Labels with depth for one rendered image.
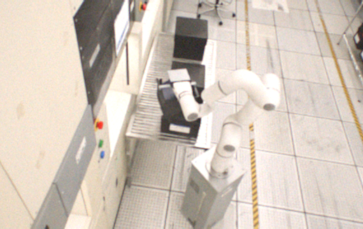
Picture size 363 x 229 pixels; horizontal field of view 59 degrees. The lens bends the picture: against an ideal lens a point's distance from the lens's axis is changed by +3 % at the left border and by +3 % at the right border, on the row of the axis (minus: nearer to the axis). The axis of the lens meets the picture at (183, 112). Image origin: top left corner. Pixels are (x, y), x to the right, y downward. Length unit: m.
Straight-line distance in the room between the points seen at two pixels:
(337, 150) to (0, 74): 3.34
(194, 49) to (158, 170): 1.15
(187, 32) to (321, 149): 1.87
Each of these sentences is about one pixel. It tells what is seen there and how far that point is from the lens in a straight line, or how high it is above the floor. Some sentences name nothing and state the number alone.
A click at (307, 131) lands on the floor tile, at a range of 3.69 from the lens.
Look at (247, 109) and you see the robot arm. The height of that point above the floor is 1.37.
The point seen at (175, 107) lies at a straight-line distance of 1.95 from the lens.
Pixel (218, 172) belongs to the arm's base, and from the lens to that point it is 2.10.
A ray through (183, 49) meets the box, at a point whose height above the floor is 0.87.
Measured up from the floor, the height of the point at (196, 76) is 0.86.
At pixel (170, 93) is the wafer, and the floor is 1.08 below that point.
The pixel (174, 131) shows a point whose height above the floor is 0.81.
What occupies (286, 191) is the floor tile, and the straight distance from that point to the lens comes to 3.15.
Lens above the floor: 2.53
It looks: 48 degrees down
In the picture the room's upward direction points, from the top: 10 degrees clockwise
